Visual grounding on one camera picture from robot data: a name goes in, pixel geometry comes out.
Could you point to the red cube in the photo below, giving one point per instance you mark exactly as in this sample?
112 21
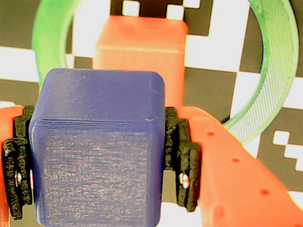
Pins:
142 42

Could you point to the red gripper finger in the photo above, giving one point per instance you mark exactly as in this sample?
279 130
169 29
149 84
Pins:
236 189
14 153

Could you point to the black white marker checkerboard mat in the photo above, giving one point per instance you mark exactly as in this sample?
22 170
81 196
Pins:
213 94

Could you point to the blue cube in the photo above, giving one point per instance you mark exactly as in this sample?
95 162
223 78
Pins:
94 153

